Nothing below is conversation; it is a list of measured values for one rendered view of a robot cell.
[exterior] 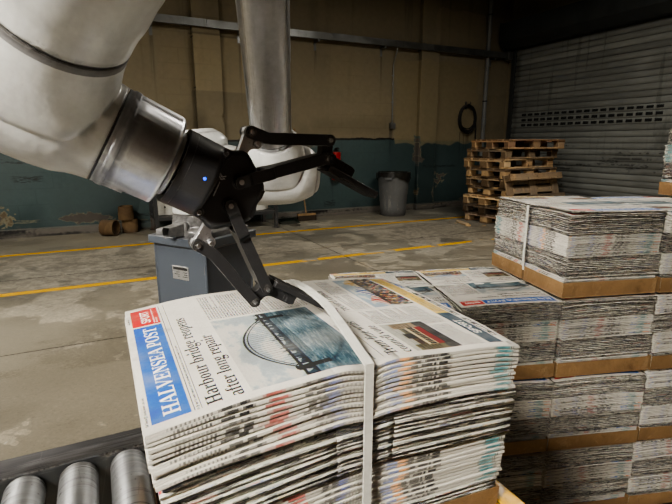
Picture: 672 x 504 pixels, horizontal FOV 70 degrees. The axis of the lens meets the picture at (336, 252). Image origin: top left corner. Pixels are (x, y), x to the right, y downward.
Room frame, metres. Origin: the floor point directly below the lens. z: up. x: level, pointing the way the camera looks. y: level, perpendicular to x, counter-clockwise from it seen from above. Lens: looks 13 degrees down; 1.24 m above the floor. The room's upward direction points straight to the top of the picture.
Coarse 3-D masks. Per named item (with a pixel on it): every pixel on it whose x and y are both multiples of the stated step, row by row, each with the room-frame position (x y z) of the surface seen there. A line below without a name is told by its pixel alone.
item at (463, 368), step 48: (336, 288) 0.65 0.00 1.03; (384, 288) 0.66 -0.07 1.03; (384, 336) 0.47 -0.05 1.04; (432, 336) 0.48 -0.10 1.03; (480, 336) 0.50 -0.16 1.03; (432, 384) 0.44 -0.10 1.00; (480, 384) 0.47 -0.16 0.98; (432, 432) 0.44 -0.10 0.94; (480, 432) 0.47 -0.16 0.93; (432, 480) 0.45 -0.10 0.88; (480, 480) 0.48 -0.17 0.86
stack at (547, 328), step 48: (432, 288) 1.34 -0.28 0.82; (480, 288) 1.32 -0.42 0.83; (528, 288) 1.31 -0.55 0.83; (528, 336) 1.20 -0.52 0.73; (576, 336) 1.22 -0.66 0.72; (624, 336) 1.24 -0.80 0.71; (528, 384) 1.19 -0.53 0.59; (576, 384) 1.21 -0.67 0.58; (624, 384) 1.23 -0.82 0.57; (528, 432) 1.20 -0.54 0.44; (576, 432) 1.22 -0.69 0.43; (528, 480) 1.20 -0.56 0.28; (576, 480) 1.22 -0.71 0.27; (624, 480) 1.25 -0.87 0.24
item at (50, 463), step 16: (128, 432) 0.66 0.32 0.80; (64, 448) 0.62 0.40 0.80; (80, 448) 0.62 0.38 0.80; (96, 448) 0.62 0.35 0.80; (112, 448) 0.62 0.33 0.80; (128, 448) 0.62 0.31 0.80; (144, 448) 0.63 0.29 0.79; (0, 464) 0.58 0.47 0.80; (16, 464) 0.58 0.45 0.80; (32, 464) 0.58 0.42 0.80; (48, 464) 0.58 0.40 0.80; (64, 464) 0.58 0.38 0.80; (96, 464) 0.60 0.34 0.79; (0, 480) 0.55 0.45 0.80; (48, 480) 0.57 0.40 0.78; (0, 496) 0.55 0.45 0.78; (48, 496) 0.57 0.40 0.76
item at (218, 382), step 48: (144, 336) 0.49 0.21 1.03; (192, 336) 0.48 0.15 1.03; (240, 336) 0.48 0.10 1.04; (288, 336) 0.47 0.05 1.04; (144, 384) 0.39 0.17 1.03; (192, 384) 0.38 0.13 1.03; (240, 384) 0.38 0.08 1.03; (288, 384) 0.37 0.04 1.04; (144, 432) 0.33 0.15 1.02; (192, 432) 0.34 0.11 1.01; (240, 432) 0.35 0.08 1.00; (288, 432) 0.37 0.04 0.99; (192, 480) 0.34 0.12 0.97; (240, 480) 0.35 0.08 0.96; (288, 480) 0.37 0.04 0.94
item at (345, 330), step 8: (288, 280) 0.58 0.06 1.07; (296, 280) 0.57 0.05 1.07; (304, 288) 0.53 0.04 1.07; (312, 296) 0.51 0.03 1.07; (320, 296) 0.51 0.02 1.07; (320, 304) 0.49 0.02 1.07; (328, 304) 0.49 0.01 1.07; (328, 312) 0.47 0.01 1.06; (336, 312) 0.47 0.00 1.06; (336, 320) 0.46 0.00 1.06; (344, 328) 0.45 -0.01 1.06; (344, 336) 0.44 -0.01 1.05; (352, 336) 0.44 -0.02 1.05; (352, 344) 0.43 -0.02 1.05; (360, 344) 0.43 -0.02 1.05; (360, 352) 0.42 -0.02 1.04; (360, 360) 0.41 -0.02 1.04; (368, 360) 0.41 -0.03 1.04
